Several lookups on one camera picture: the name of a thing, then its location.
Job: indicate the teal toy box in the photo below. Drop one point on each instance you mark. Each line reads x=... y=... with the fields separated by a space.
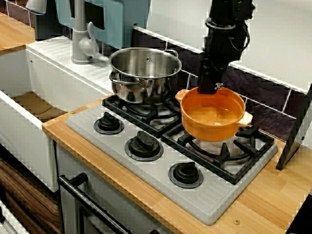
x=122 y=24

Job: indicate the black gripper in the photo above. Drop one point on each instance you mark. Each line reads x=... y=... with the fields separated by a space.
x=219 y=46

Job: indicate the black burner grate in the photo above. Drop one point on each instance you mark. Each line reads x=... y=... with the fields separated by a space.
x=231 y=175
x=146 y=122

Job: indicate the white oven door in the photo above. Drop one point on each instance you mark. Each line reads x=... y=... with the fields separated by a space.
x=109 y=195

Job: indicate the black slanted board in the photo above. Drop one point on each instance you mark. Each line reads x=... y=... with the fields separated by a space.
x=295 y=136

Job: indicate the black stove knob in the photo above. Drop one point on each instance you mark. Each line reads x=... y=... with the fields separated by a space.
x=108 y=124
x=143 y=146
x=185 y=174

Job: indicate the grey toy faucet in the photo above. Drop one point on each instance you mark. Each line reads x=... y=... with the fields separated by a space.
x=79 y=36

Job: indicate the orange plastic toy pot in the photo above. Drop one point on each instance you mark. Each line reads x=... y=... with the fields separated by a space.
x=209 y=131

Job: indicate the dark tiled backsplash panel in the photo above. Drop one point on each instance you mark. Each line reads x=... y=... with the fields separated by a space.
x=263 y=92

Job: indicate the white toy sink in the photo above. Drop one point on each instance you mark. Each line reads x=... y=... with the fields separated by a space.
x=61 y=78

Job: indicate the stainless steel pot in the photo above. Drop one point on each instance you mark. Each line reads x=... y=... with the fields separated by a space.
x=146 y=85

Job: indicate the grey stove top panel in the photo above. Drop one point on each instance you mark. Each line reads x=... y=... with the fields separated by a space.
x=146 y=175

